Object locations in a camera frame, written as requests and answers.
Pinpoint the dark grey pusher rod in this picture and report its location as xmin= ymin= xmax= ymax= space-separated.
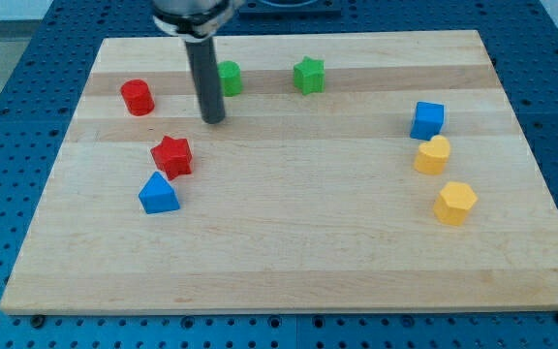
xmin=185 ymin=37 xmax=226 ymax=124

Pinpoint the red cylinder block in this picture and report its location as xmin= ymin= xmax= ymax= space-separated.
xmin=120 ymin=79 xmax=155 ymax=116

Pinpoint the red star block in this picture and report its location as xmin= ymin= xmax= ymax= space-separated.
xmin=150 ymin=136 xmax=193 ymax=180

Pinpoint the green star block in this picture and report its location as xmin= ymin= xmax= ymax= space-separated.
xmin=293 ymin=56 xmax=326 ymax=95

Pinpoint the green cylinder block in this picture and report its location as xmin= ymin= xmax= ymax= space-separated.
xmin=218 ymin=60 xmax=243 ymax=97

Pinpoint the blue triangle block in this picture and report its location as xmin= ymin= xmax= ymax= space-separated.
xmin=138 ymin=172 xmax=180 ymax=214

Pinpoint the wooden board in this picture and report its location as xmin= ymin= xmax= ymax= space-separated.
xmin=0 ymin=30 xmax=558 ymax=315

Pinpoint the blue cube block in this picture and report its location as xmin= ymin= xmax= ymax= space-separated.
xmin=410 ymin=101 xmax=445 ymax=141

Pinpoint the yellow heart block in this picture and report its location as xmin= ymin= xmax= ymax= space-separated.
xmin=413 ymin=135 xmax=451 ymax=175

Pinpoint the yellow hexagon block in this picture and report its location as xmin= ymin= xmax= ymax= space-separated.
xmin=433 ymin=181 xmax=479 ymax=226

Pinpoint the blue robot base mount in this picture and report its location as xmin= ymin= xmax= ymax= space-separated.
xmin=238 ymin=0 xmax=343 ymax=16

